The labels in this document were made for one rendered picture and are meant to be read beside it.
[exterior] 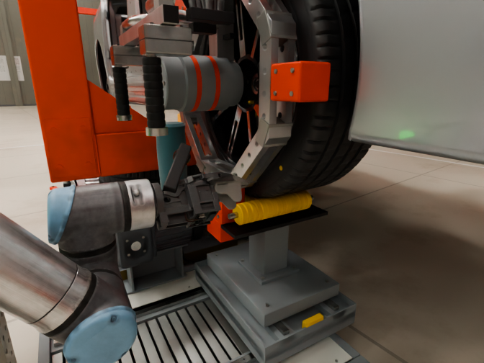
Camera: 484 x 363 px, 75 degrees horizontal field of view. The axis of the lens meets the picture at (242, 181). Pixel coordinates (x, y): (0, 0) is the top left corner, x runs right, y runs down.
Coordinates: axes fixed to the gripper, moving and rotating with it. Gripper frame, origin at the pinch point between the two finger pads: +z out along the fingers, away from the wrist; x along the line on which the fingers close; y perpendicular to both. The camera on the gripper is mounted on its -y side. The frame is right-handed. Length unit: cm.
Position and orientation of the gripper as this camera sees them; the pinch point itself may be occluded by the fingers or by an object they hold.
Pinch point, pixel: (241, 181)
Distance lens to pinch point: 69.0
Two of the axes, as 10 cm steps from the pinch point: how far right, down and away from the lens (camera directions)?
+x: 3.7, -5.0, -7.8
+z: 8.7, -1.0, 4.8
